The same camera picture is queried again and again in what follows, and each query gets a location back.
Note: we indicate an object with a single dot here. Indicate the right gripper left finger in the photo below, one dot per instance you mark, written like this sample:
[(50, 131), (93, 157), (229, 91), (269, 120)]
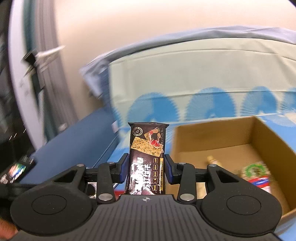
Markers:
[(107, 174)]

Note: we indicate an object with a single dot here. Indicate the blue sofa armrest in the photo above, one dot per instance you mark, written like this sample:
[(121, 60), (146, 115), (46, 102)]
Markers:
[(91, 142)]

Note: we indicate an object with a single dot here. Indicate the blue fan-pattern sofa cover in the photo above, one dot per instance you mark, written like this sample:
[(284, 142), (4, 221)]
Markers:
[(194, 77)]

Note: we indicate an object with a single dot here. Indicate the dark cracker snack packet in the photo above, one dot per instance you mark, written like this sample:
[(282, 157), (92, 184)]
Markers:
[(146, 159)]

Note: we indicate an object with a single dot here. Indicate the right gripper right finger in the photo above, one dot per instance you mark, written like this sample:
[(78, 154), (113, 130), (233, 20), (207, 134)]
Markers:
[(182, 174)]

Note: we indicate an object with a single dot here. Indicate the gold small snack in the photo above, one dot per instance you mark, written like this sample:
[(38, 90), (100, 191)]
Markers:
[(212, 160)]

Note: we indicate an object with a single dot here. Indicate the brown cardboard box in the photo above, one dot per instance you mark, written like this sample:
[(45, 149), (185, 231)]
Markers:
[(239, 142)]

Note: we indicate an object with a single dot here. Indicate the round puffed grain snack pack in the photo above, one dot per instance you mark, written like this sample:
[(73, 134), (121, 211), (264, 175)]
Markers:
[(254, 171)]

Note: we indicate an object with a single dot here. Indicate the red snack packet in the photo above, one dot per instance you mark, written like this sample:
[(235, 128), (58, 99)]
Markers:
[(261, 182)]

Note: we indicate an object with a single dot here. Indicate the person's left hand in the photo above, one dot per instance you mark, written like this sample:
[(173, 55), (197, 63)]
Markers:
[(7, 230)]

